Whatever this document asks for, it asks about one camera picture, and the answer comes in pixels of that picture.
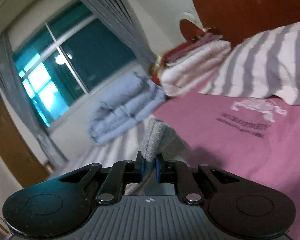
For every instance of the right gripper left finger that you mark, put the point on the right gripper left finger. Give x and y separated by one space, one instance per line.
116 178

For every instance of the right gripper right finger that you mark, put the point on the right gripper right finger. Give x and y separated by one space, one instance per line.
179 174

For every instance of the grey fleece pants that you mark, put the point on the grey fleece pants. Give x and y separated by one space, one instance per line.
159 138

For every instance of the light blue folded duvet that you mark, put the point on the light blue folded duvet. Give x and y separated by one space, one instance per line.
128 101

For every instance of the pink grey striped bed sheet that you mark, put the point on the pink grey striped bed sheet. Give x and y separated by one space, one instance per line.
257 139

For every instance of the pink white folded quilt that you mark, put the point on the pink white folded quilt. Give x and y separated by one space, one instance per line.
185 73

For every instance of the red folded blanket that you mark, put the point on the red folded blanket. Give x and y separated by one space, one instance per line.
194 40

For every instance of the brown wooden door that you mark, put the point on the brown wooden door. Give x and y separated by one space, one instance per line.
16 154

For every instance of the wooden chair by door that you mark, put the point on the wooden chair by door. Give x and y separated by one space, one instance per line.
4 230

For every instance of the striped pillow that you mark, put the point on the striped pillow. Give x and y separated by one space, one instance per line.
267 64

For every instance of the grey curtain near door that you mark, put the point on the grey curtain near door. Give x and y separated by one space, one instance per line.
13 90

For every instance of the brown wooden headboard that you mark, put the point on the brown wooden headboard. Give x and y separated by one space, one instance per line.
237 20

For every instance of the grey curtain near headboard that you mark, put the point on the grey curtain near headboard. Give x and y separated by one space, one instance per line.
119 17

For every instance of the window with white frame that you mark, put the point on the window with white frame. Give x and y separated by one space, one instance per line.
67 58

